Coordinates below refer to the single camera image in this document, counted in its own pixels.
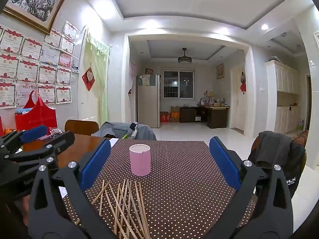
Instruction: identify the wooden chair back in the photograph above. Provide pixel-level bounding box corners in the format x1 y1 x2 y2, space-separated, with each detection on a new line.
64 119 99 136

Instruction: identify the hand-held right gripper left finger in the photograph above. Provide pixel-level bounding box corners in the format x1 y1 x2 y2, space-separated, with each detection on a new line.
28 139 112 239

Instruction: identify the green curtain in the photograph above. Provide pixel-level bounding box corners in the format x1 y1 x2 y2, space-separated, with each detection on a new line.
83 30 110 127

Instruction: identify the pink cup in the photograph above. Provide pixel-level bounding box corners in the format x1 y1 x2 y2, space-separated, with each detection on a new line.
129 144 151 176

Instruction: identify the framed blossom painting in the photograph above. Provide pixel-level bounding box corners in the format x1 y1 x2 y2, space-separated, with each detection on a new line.
2 0 68 36

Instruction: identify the black jacket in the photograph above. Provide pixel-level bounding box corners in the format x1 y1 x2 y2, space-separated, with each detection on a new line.
248 139 306 197

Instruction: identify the ceiling fan lamp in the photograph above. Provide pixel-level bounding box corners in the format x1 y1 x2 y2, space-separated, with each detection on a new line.
177 48 192 64

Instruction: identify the wall of award certificates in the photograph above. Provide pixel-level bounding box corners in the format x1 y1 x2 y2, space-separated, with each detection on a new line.
0 21 78 109

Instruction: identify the pile of wooden chopsticks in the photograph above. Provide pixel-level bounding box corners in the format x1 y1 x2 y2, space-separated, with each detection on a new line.
75 178 152 239

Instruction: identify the red diamond wall decoration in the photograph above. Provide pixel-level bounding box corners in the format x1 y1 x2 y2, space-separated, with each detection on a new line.
82 67 96 92

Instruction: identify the brown polka-dot tablecloth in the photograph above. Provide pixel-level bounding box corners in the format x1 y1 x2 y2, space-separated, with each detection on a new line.
62 139 257 239

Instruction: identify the white door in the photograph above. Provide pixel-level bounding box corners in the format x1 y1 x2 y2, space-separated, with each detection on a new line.
230 63 247 132

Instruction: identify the cluster of bottles and boxes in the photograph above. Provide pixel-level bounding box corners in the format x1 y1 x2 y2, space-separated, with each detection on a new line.
198 91 228 107

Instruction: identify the pink lace hanging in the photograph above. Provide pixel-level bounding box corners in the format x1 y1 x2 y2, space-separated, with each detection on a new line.
128 60 136 97

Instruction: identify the silver refrigerator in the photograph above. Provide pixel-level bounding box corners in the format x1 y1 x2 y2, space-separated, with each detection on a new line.
137 74 160 128

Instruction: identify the red bag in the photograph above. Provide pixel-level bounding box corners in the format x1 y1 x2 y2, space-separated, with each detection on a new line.
14 91 57 135

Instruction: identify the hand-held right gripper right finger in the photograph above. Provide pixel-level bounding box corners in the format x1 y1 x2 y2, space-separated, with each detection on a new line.
209 136 293 239

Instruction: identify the red door ornament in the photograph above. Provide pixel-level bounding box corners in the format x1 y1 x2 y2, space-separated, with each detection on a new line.
239 71 247 95

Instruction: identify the barred window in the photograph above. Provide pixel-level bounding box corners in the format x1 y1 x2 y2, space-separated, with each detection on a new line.
163 70 195 99

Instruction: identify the light grey jacket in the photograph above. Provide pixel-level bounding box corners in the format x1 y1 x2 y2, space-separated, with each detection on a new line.
93 121 157 140

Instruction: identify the dark wooden desk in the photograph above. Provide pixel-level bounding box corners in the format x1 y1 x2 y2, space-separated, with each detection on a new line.
179 104 230 129

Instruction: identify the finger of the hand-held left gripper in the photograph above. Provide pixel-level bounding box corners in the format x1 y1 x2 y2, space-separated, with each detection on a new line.
7 131 75 172
0 125 48 155

